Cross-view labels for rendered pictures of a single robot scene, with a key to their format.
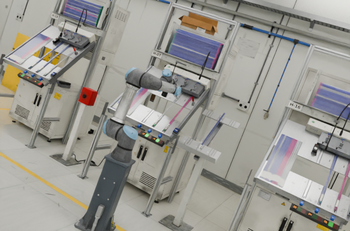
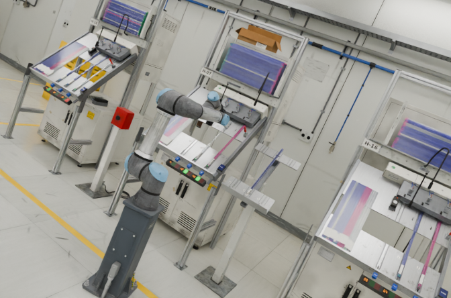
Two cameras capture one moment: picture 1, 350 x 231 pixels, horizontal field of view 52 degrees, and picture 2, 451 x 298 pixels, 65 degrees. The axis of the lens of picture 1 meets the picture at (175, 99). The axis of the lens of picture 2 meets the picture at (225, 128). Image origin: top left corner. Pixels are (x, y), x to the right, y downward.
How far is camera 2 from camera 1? 61 cm
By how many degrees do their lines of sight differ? 3
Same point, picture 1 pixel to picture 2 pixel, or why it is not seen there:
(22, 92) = (53, 108)
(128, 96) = (158, 125)
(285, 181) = (354, 243)
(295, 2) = (374, 19)
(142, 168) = (182, 207)
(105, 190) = (122, 244)
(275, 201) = (339, 263)
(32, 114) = (62, 134)
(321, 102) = (405, 143)
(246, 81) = (311, 109)
